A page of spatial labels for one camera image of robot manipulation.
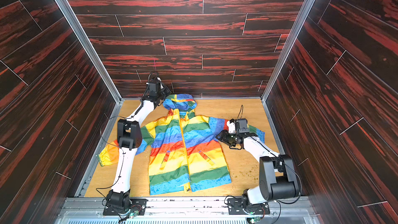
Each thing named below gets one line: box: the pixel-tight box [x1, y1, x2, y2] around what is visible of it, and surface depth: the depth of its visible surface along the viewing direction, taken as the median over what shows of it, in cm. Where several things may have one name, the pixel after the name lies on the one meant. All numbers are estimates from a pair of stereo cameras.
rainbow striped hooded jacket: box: [97, 93, 266, 195], surface depth 93 cm
